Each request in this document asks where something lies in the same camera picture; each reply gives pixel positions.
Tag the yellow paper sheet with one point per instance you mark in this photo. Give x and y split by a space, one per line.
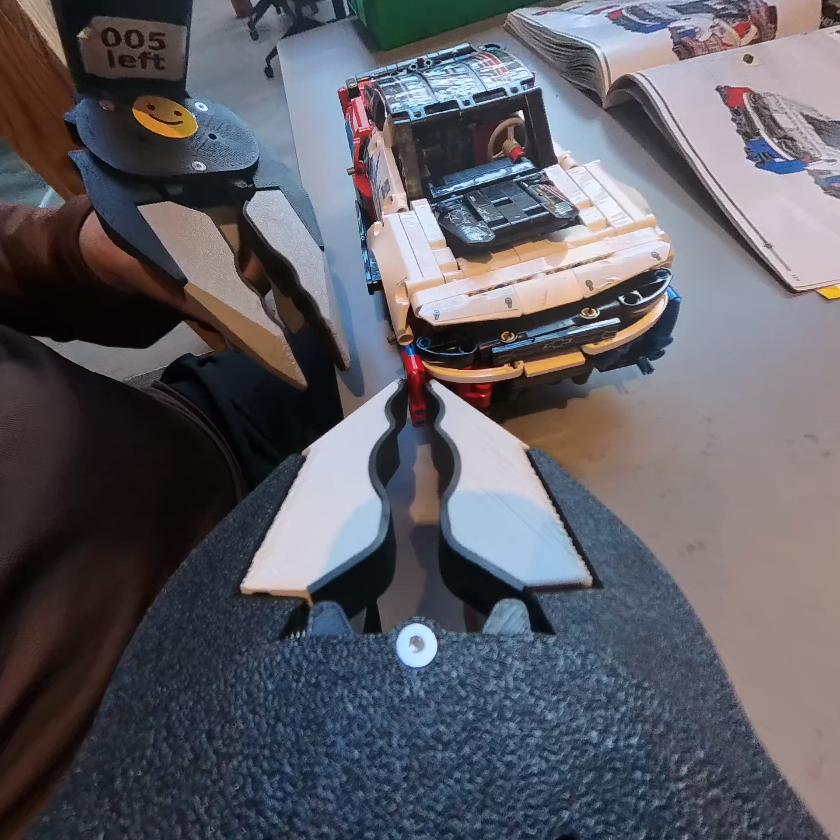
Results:
830 291

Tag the person's left forearm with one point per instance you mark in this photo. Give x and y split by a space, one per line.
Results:
39 262

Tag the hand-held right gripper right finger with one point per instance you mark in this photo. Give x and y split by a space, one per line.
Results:
512 525

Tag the grey desk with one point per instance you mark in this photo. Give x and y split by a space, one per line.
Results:
689 426

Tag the toy race car model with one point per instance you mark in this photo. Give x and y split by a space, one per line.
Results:
525 249

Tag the person's left hand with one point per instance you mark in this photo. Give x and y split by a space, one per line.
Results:
124 262

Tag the green plastic bin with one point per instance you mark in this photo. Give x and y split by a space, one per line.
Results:
426 23

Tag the open instruction booklet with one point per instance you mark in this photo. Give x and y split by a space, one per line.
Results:
689 98

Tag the wooden plank furniture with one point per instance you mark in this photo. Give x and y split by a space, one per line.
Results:
33 98

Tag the red beam assembly blue pins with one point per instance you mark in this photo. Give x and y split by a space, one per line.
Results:
415 387

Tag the dark blue office chair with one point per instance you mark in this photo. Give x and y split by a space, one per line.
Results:
269 33

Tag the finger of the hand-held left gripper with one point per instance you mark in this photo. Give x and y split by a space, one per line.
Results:
203 262
295 256

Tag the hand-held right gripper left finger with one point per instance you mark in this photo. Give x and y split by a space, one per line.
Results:
321 518

